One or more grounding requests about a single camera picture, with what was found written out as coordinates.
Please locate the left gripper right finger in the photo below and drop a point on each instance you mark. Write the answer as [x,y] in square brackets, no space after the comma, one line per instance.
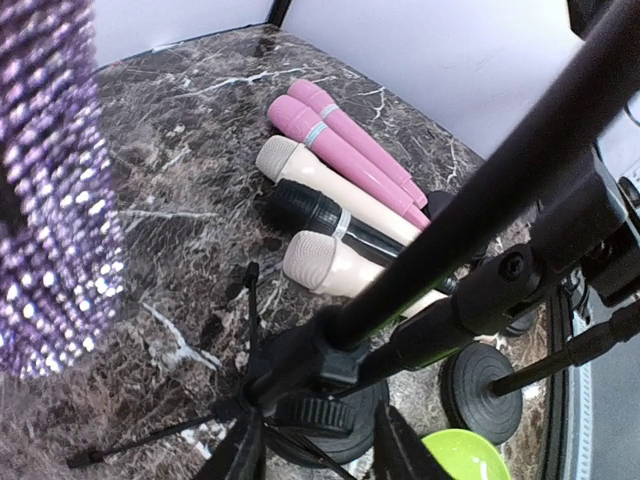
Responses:
[398,451]

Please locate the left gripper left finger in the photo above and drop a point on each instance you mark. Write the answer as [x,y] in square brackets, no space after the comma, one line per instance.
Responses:
[241,455]

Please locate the black stand for pink microphone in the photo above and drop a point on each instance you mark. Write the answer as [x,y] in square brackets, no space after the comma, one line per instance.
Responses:
[481,391]
[593,226]

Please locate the large pale pink microphone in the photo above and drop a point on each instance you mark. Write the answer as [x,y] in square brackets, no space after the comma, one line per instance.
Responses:
[325,265]

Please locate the black handheld microphone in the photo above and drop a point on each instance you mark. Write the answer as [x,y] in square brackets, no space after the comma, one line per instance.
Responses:
[295,207]

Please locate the rhinestone silver-head microphone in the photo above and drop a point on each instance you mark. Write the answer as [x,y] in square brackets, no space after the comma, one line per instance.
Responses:
[61,252]

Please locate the black tripod shock-mount stand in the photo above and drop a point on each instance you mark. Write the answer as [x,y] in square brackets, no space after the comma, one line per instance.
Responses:
[324,357]

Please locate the small pale pink microphone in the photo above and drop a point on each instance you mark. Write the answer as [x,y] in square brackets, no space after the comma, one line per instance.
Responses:
[282,158]

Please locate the green round plate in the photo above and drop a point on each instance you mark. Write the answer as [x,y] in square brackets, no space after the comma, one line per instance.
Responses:
[466,455]

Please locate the white slotted cable duct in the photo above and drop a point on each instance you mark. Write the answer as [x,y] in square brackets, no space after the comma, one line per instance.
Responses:
[578,457]

